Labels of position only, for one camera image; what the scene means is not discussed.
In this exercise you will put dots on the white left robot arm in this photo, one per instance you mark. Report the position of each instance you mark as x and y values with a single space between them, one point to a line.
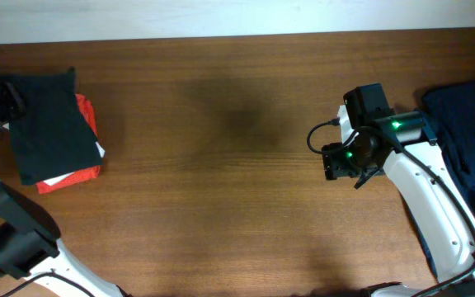
32 249

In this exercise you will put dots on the navy blue garment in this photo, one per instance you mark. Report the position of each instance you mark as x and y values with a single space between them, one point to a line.
450 110

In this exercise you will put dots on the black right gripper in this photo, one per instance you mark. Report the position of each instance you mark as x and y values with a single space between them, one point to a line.
334 165

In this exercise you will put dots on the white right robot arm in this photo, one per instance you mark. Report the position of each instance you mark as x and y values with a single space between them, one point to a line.
415 166

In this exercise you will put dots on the red folded garment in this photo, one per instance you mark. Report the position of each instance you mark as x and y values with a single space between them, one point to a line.
72 163

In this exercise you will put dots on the dark green t-shirt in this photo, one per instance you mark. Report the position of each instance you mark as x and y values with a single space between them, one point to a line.
51 111

